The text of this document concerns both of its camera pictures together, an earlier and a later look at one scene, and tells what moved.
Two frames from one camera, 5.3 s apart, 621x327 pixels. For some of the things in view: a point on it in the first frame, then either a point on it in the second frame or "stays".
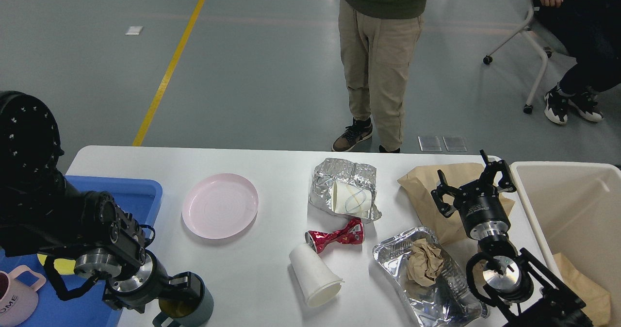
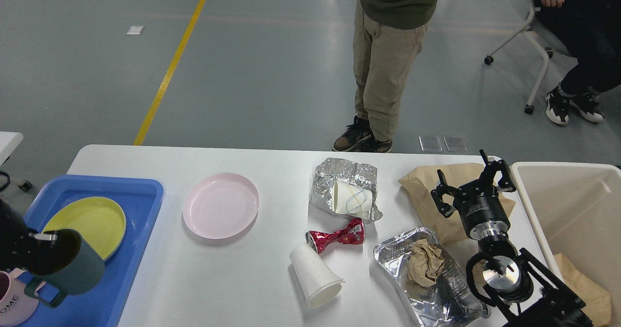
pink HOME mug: x=18 y=300 stays
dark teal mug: x=180 y=312 -> x=68 y=265
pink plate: x=220 y=206 stays
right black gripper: x=479 y=204 stays
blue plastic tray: x=143 y=197 stays
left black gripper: x=140 y=286 -> x=21 y=248
